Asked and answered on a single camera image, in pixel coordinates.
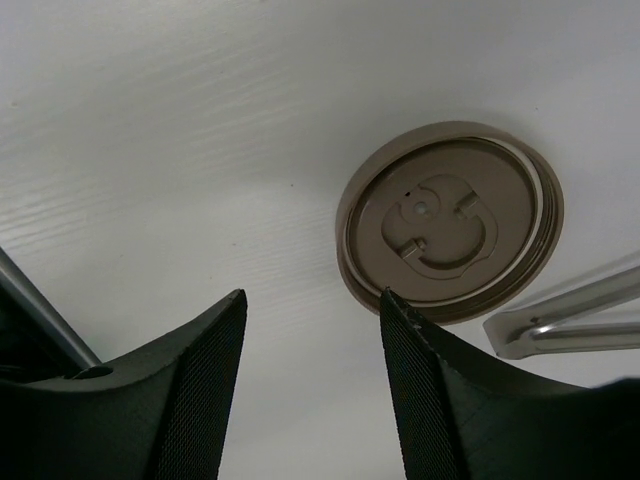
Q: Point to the left aluminium frame post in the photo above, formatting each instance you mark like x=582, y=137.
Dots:
x=44, y=322

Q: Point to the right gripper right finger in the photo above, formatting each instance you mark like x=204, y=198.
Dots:
x=463, y=414

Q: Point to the steel food tongs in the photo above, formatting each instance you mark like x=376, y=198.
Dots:
x=572, y=316

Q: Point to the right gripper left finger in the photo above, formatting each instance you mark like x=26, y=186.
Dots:
x=160, y=411

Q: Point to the brown round lid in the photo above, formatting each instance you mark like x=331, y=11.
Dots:
x=457, y=217

